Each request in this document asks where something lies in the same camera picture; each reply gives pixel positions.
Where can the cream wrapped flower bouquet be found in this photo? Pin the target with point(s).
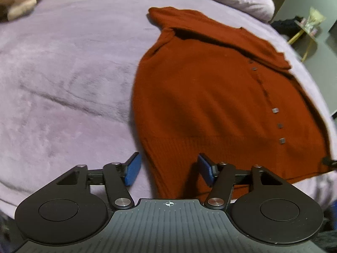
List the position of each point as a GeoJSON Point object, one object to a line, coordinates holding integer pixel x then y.
{"type": "Point", "coordinates": [315, 18]}

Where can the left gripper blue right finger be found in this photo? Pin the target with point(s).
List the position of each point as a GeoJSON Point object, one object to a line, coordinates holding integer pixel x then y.
{"type": "Point", "coordinates": [208, 169]}

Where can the purple bed sheet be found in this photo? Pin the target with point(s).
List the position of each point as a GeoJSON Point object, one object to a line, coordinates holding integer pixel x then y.
{"type": "Point", "coordinates": [67, 71]}

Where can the black clothes pile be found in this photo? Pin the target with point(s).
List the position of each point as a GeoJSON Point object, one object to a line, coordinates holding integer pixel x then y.
{"type": "Point", "coordinates": [287, 27]}

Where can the rust red knit cardigan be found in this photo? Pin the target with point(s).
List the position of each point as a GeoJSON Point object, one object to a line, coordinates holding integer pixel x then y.
{"type": "Point", "coordinates": [205, 87]}

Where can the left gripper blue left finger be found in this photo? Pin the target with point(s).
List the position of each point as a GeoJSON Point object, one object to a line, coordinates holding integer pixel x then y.
{"type": "Point", "coordinates": [132, 168]}

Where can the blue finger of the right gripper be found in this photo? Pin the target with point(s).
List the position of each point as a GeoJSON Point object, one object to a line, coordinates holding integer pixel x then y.
{"type": "Point", "coordinates": [329, 162]}

